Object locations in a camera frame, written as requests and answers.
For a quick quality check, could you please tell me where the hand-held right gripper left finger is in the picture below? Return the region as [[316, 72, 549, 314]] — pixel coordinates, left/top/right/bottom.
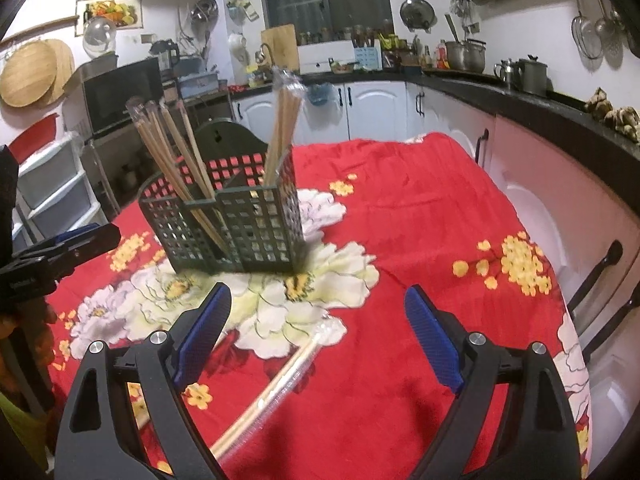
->
[[54, 282, 233, 480]]

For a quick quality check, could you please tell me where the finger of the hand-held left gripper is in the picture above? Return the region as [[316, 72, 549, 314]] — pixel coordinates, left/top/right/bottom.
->
[[30, 224, 122, 281], [22, 222, 103, 257]]

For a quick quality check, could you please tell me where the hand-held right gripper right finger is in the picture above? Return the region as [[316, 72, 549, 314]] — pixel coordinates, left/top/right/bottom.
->
[[404, 285, 586, 480]]

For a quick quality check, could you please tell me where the dark green plastic utensil holder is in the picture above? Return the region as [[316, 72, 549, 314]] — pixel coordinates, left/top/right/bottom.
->
[[137, 119, 303, 276]]

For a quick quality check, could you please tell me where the person's left forearm green sleeve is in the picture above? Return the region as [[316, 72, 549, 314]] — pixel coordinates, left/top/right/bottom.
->
[[0, 390, 47, 467]]

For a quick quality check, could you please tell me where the person's left hand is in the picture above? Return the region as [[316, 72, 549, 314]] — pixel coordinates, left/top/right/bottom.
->
[[0, 302, 58, 391]]

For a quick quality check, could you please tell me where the white plastic drawer unit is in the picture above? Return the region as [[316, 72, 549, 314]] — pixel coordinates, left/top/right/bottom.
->
[[10, 135, 108, 256]]

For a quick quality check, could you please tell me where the metal microwave stand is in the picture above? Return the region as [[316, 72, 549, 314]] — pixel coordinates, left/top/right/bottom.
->
[[80, 95, 236, 207]]

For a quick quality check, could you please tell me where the red plastic basin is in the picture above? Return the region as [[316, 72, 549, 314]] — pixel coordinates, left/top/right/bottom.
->
[[9, 112, 59, 162]]

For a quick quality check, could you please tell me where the red floral tablecloth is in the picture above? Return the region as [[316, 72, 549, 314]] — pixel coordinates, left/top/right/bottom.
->
[[44, 132, 593, 480]]

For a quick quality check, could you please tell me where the black microwave oven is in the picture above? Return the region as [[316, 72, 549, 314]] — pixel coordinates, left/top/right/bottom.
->
[[82, 57, 166, 134]]

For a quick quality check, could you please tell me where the round bamboo tray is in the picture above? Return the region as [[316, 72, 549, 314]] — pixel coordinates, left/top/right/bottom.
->
[[0, 40, 57, 109], [45, 38, 76, 107]]

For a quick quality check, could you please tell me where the grey blue storage container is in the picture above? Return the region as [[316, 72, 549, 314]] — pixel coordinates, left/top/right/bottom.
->
[[177, 72, 221, 100]]

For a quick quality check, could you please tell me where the long wooden stick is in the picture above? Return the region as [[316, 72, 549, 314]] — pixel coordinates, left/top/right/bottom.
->
[[0, 16, 81, 44]]

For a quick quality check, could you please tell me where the white pitcher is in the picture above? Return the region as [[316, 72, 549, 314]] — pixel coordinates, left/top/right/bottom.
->
[[228, 32, 250, 64]]

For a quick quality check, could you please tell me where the hanging steel bowl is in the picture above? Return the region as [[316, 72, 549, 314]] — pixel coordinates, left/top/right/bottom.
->
[[191, 0, 220, 26]]

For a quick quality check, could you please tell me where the blue hanging basket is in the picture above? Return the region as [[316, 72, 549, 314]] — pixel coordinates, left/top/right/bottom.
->
[[306, 82, 335, 107]]

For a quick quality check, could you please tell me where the wooden cutting board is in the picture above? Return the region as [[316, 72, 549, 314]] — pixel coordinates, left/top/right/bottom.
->
[[261, 24, 301, 74]]

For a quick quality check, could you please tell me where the small steel kettle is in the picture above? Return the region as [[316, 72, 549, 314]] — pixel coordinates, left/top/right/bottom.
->
[[494, 59, 519, 89]]

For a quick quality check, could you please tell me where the steel stockpot with lid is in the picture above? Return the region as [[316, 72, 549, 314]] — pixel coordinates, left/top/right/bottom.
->
[[517, 55, 551, 97]]

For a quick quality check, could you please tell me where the steel cooking pot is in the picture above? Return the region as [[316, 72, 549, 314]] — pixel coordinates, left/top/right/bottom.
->
[[445, 40, 469, 71], [465, 39, 487, 72]]

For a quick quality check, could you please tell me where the blue knife block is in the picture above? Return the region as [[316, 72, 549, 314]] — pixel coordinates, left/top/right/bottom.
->
[[354, 45, 383, 71]]

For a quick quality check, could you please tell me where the pile of ginger roots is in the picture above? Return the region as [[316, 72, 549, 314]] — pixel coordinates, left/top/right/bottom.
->
[[585, 87, 640, 142]]

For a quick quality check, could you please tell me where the steel pot lid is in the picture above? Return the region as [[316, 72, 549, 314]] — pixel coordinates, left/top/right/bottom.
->
[[400, 0, 436, 32]]

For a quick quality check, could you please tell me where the steel mesh strainer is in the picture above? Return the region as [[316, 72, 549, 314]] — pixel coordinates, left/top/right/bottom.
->
[[567, 0, 603, 60]]

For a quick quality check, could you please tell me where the steel slotted ladle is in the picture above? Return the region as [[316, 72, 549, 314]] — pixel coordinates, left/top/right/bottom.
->
[[590, 0, 626, 63]]

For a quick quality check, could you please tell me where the black metal chair frame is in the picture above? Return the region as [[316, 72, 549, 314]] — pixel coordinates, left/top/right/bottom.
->
[[567, 240, 640, 361]]

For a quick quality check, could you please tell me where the fruit wall poster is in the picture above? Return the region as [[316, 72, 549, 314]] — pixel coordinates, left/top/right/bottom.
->
[[75, 0, 144, 37]]

